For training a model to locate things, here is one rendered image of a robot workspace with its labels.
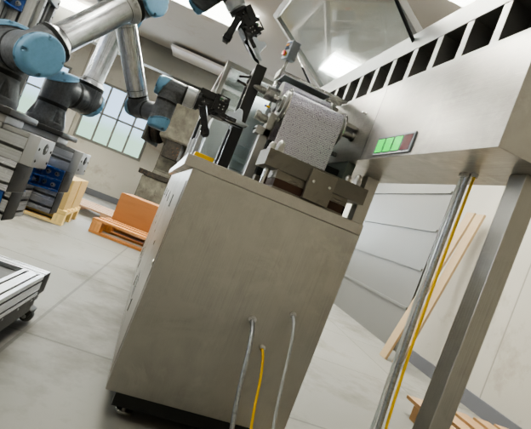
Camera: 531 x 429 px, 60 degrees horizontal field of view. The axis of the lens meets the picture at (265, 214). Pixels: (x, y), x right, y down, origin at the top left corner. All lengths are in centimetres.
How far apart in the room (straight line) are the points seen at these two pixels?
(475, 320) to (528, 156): 42
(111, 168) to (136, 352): 817
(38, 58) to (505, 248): 131
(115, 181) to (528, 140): 882
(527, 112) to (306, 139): 88
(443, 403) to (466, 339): 17
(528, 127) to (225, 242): 92
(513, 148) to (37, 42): 122
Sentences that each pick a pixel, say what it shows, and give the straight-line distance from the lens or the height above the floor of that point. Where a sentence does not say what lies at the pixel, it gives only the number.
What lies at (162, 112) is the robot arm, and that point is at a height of 101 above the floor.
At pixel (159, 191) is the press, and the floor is 59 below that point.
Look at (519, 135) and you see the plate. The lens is 122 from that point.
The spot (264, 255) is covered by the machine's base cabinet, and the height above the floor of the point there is 68.
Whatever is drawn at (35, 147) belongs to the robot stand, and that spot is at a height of 74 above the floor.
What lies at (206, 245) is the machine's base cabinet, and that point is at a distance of 151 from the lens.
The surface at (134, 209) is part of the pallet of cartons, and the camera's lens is 551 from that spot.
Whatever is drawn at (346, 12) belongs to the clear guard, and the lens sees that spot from 229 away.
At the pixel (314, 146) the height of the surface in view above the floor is 113.
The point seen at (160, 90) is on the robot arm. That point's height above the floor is 109.
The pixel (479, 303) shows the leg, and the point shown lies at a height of 79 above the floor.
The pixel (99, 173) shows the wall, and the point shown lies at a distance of 966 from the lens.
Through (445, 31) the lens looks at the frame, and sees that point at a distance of 173.
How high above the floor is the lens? 79
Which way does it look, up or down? 1 degrees up
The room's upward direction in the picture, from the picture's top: 22 degrees clockwise
